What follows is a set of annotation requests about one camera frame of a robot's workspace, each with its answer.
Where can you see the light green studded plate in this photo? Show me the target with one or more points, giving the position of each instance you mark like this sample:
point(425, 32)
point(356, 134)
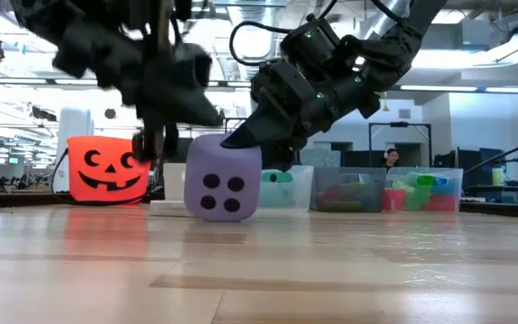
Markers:
point(360, 190)

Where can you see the orange pumpkin bucket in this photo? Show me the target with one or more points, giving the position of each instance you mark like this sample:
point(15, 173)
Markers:
point(79, 189)

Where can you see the white pillar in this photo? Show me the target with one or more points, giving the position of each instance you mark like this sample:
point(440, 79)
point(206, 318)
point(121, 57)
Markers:
point(75, 130)

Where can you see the purple foam die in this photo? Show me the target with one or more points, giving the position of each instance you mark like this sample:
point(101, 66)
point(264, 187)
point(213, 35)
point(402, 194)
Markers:
point(223, 157)

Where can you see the green exit sign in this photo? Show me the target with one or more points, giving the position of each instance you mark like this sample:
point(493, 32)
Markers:
point(14, 160)

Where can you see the red two-stud block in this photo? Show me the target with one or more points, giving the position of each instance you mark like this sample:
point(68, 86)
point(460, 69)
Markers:
point(394, 200)

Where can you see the grey tinted plastic bin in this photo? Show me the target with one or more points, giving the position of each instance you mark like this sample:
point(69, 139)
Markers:
point(376, 175)

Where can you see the red plastic block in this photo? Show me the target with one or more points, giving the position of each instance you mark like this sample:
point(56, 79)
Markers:
point(442, 204)

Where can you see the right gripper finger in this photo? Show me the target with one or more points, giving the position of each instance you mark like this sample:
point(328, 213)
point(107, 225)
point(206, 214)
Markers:
point(281, 155)
point(268, 126)

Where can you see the black diagonal rod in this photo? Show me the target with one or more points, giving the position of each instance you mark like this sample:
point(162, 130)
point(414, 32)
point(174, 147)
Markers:
point(511, 152)

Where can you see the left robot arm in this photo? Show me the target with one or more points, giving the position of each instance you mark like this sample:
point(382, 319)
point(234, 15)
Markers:
point(83, 40)

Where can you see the white plastic bin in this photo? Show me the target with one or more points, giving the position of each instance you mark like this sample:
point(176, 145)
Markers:
point(174, 182)

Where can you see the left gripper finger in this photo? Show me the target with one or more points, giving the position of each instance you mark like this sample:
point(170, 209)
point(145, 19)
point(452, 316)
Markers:
point(178, 110)
point(155, 144)

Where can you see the red small toy brick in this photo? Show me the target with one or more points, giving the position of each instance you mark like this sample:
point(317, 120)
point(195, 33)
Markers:
point(334, 192)

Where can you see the yellow-green bottle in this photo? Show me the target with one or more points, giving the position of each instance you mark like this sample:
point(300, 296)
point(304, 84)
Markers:
point(497, 177)

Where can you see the ceiling light rail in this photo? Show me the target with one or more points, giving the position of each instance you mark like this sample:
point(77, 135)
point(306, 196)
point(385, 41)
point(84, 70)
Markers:
point(443, 88)

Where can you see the clear plastic bin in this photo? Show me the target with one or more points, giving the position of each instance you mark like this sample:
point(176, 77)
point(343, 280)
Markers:
point(304, 193)
point(458, 180)

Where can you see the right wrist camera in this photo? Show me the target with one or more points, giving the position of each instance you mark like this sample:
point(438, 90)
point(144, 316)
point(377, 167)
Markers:
point(308, 42)

